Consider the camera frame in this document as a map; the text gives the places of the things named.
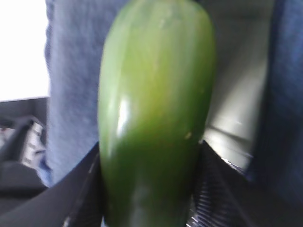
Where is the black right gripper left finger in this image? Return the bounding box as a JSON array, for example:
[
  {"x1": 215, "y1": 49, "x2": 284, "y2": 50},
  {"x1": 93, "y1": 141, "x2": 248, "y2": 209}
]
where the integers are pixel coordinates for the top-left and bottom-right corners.
[{"x1": 0, "y1": 144, "x2": 104, "y2": 227}]

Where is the dark blue lunch bag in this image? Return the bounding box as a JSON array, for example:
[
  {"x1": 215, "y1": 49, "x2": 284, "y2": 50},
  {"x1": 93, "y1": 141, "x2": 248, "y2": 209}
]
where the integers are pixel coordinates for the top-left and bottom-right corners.
[{"x1": 43, "y1": 0, "x2": 303, "y2": 208}]

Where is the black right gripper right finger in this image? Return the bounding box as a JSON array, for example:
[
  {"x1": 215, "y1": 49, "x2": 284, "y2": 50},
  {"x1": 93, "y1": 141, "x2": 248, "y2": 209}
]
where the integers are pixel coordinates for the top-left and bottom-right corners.
[{"x1": 193, "y1": 141, "x2": 303, "y2": 227}]

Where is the green cucumber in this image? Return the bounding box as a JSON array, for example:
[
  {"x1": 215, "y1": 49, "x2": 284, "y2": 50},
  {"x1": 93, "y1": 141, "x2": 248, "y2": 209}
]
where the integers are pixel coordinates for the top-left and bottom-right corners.
[{"x1": 98, "y1": 0, "x2": 216, "y2": 227}]

